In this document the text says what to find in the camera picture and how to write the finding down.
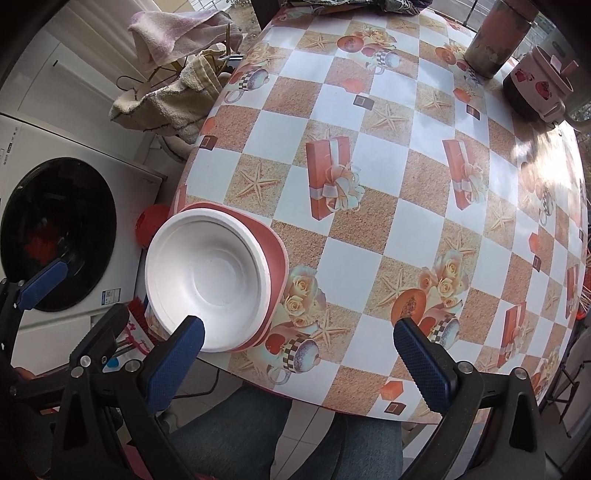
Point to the metal canister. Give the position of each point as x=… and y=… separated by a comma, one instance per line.
x=494, y=41

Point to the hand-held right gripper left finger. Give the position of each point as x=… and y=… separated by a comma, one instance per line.
x=178, y=360

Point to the large white paper bowl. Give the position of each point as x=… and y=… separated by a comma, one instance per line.
x=217, y=277

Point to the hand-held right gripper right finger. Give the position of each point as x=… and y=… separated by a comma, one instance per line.
x=422, y=360

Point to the person's blue jeans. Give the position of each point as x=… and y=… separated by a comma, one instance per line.
x=240, y=438

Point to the white jar with red print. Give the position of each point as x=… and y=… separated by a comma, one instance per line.
x=538, y=85

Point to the beige towel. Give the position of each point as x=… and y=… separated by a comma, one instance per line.
x=171, y=106

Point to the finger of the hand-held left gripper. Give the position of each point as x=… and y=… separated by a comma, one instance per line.
x=44, y=284
x=104, y=330

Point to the white washing machine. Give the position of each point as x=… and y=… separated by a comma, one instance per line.
x=124, y=194

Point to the dark patterned cloth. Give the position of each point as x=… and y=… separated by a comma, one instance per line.
x=369, y=5

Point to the white cabinet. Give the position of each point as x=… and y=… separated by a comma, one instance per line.
x=69, y=92

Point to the printed checkered tablecloth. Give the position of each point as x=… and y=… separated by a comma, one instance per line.
x=341, y=258

